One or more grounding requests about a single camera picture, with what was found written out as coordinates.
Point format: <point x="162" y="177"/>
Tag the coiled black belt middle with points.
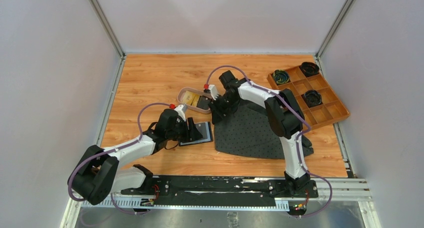
<point x="312" y="98"/>

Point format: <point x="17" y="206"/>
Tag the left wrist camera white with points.
<point x="181" y="110"/>

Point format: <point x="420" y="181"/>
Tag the coiled black belt top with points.
<point x="309" y="69"/>

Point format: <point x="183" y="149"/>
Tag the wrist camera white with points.
<point x="181" y="110"/>
<point x="213" y="91"/>

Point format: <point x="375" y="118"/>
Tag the aluminium frame rail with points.
<point x="330" y="190"/>

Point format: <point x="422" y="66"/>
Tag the coiled black belt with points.
<point x="312" y="98"/>
<point x="309" y="69"/>

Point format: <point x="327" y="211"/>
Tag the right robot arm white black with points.
<point x="284" y="115"/>

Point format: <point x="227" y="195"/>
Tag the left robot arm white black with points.
<point x="99" y="172"/>

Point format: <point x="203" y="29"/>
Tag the brown wooden compartment tray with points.
<point x="331" y="111"/>

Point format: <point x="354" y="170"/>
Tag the dark grey dotted cloth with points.
<point x="247" y="133"/>

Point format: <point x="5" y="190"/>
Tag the black leather card holder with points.
<point x="198" y="133"/>

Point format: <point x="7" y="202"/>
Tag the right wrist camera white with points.
<point x="213" y="91"/>

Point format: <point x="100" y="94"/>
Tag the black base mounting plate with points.
<point x="220" y="191"/>

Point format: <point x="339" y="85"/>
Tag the pink oval tray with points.
<point x="202" y="93"/>

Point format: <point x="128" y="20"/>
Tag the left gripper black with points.
<point x="180" y="121"/>

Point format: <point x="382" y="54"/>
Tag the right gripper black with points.
<point x="217" y="109"/>

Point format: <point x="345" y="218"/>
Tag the gold credit card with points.
<point x="195" y="100"/>
<point x="187" y="97"/>

